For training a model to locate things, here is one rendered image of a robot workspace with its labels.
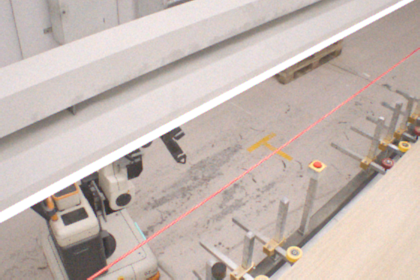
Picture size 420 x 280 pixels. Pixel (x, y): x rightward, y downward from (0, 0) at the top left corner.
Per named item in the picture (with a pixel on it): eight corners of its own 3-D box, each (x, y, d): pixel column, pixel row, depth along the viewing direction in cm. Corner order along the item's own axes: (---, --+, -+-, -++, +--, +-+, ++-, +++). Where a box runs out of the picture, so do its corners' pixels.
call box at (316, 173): (305, 176, 234) (307, 165, 229) (313, 170, 238) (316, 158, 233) (316, 182, 230) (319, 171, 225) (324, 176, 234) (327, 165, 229)
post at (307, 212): (297, 232, 260) (309, 175, 233) (301, 227, 262) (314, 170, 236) (303, 236, 257) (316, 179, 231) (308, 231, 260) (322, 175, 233)
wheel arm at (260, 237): (231, 222, 251) (232, 217, 248) (235, 219, 253) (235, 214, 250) (292, 267, 226) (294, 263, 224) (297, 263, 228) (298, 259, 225)
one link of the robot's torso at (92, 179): (98, 225, 279) (92, 197, 265) (83, 197, 299) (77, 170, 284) (136, 210, 291) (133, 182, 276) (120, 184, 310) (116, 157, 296)
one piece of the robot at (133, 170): (122, 183, 264) (118, 155, 251) (106, 157, 283) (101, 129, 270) (147, 174, 270) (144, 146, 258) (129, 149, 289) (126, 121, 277)
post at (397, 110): (379, 158, 317) (396, 101, 289) (381, 155, 319) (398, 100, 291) (383, 160, 315) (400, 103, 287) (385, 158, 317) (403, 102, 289)
